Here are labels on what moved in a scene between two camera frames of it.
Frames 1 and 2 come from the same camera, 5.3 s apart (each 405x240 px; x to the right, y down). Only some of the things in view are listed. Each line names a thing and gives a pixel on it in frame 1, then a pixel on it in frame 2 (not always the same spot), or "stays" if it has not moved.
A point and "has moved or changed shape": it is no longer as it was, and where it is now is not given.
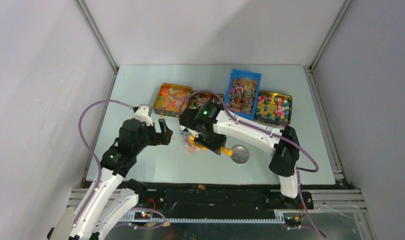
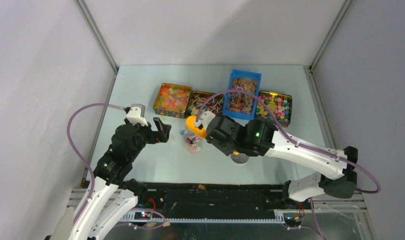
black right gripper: (215, 147) -> (215, 143)
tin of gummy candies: (169, 98) stays
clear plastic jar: (190, 147) stays
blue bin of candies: (242, 93) stays
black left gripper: (165, 135) stays
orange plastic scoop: (224, 150) has moved or changed shape
